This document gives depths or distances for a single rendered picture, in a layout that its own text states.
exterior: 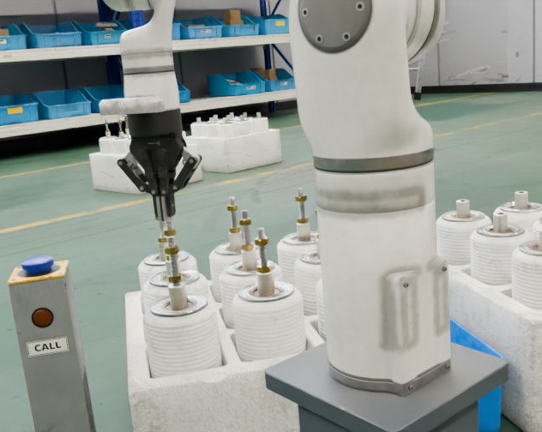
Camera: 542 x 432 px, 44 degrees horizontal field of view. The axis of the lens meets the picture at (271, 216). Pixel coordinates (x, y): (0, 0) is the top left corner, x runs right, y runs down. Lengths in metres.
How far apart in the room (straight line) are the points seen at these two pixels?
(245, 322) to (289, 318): 0.06
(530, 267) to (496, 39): 6.93
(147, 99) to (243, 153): 2.70
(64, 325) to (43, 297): 0.05
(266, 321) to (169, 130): 0.29
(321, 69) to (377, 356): 0.22
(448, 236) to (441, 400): 0.72
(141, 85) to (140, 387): 0.39
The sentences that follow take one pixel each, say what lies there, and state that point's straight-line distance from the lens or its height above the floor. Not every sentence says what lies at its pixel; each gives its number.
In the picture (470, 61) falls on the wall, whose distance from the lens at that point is 8.08.
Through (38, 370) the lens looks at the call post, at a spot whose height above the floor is 0.19.
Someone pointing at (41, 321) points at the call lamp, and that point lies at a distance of 0.91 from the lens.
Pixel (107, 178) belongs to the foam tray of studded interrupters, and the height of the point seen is 0.06.
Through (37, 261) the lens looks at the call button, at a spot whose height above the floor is 0.33.
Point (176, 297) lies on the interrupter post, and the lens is 0.89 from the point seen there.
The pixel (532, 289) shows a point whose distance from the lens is 1.04.
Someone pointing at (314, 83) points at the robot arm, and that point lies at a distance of 0.50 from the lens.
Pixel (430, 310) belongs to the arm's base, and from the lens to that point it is 0.53.
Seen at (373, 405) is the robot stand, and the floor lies 0.30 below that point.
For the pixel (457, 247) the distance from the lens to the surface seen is 1.23.
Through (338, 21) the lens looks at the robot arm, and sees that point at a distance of 0.48.
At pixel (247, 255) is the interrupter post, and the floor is 0.28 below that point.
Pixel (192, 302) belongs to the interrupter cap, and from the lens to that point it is 0.91.
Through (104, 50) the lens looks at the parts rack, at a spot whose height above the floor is 0.75.
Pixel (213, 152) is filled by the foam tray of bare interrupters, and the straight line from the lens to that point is 3.59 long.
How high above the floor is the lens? 0.55
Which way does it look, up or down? 13 degrees down
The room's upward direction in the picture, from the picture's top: 5 degrees counter-clockwise
